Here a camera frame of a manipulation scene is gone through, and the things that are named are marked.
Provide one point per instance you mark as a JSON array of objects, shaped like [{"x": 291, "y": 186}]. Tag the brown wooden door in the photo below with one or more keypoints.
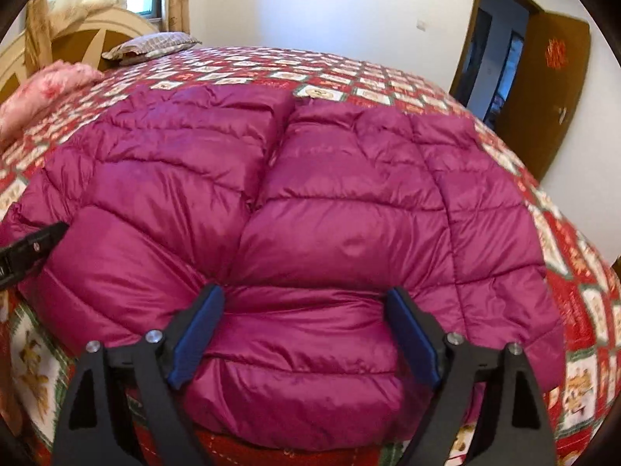
[{"x": 543, "y": 92}]

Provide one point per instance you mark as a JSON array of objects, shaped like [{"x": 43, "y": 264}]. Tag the magenta puffer jacket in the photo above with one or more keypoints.
[{"x": 291, "y": 213}]

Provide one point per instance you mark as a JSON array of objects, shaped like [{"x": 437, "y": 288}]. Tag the grey checked pillow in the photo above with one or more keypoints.
[{"x": 150, "y": 46}]

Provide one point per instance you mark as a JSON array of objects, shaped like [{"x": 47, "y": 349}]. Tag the red patterned bed quilt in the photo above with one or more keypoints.
[{"x": 388, "y": 82}]

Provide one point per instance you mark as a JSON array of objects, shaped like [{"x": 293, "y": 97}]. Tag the cream wooden headboard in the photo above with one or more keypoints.
[{"x": 73, "y": 39}]

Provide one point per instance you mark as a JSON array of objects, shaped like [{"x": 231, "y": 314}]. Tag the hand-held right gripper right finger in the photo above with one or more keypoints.
[{"x": 412, "y": 335}]

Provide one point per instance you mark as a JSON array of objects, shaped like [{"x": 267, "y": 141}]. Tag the red door decoration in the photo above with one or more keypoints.
[{"x": 555, "y": 53}]

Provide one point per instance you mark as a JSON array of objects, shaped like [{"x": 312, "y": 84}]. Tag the pink floral pillow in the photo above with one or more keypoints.
[{"x": 39, "y": 92}]

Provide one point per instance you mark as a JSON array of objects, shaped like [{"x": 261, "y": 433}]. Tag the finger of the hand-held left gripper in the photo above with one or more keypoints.
[{"x": 34, "y": 247}]

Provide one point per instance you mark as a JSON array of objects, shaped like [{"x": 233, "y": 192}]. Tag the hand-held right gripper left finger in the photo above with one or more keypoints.
[{"x": 199, "y": 335}]

